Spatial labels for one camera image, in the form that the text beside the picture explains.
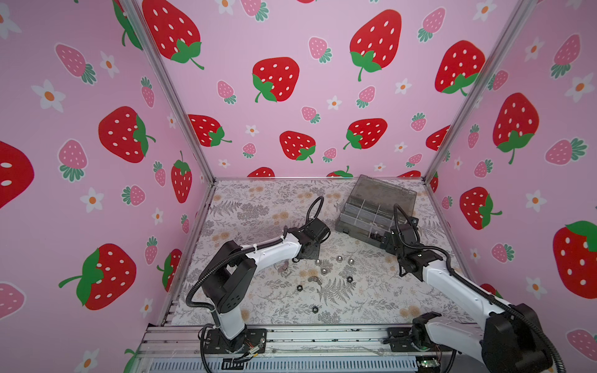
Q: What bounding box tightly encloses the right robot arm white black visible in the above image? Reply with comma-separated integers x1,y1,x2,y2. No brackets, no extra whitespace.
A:
386,217,566,372

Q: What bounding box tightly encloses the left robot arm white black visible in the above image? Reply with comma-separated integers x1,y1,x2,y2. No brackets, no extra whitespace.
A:
185,219,331,342

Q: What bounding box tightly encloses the silver wing nut left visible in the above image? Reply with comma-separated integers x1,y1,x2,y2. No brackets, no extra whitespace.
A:
278,261,289,273

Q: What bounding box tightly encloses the grey plastic compartment box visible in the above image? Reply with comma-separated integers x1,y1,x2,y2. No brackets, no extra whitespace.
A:
335,175,417,254

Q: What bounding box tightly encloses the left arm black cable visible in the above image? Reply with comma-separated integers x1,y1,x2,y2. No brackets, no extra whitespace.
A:
185,195,327,311

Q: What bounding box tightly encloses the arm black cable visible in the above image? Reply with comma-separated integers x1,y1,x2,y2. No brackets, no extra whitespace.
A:
185,195,327,311
392,203,566,373

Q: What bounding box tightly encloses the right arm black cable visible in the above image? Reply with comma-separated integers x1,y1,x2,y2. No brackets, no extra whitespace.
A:
392,203,566,373

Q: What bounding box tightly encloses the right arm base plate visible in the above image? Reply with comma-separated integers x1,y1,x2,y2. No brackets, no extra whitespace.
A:
382,326,452,353

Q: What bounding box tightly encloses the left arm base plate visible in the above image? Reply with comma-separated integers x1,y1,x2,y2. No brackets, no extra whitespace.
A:
202,328,267,354

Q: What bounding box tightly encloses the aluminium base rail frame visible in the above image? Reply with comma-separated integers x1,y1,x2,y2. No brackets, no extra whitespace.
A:
134,323,528,373

